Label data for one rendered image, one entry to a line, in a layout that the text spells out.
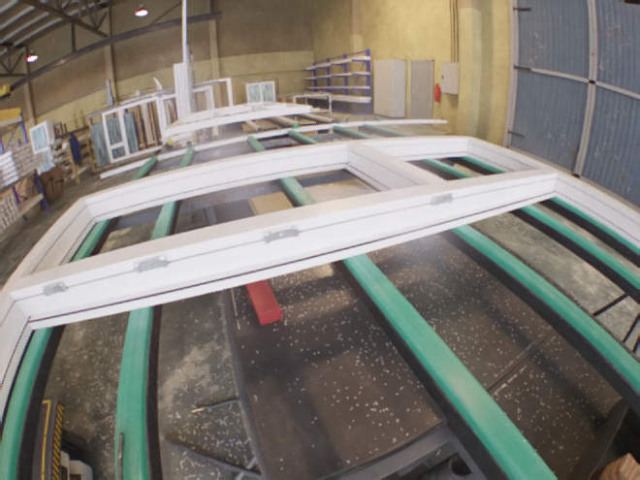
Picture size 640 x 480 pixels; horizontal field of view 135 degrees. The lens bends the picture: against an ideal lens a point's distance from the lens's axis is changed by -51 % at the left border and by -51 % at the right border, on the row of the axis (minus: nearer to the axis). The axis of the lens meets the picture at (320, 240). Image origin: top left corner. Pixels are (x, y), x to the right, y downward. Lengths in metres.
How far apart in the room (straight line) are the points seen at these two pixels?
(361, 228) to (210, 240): 0.23
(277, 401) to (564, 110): 6.39
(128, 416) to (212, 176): 0.62
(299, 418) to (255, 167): 0.63
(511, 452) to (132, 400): 0.38
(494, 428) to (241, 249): 0.37
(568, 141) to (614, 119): 1.17
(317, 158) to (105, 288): 0.64
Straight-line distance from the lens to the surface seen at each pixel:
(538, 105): 6.65
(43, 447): 1.30
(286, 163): 0.79
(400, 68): 9.64
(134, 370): 0.36
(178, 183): 0.78
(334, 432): 0.55
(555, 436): 0.70
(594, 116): 6.22
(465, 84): 7.43
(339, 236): 0.42
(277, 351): 0.64
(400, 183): 0.63
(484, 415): 0.29
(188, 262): 0.39
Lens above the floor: 1.11
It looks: 32 degrees down
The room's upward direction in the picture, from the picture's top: 3 degrees counter-clockwise
